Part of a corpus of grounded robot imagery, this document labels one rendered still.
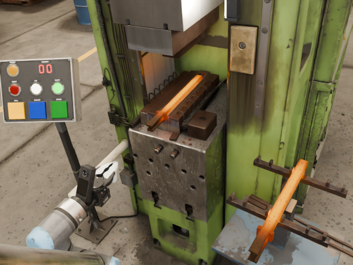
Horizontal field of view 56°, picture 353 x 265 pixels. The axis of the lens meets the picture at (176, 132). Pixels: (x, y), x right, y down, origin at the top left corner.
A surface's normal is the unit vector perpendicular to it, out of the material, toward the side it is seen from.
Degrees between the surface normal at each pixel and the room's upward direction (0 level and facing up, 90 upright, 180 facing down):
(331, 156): 0
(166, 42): 90
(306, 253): 0
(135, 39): 90
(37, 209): 0
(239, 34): 90
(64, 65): 60
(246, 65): 90
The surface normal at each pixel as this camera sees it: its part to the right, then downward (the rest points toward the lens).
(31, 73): -0.10, 0.13
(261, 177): -0.48, 0.55
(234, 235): -0.07, -0.80
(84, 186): -0.43, 0.06
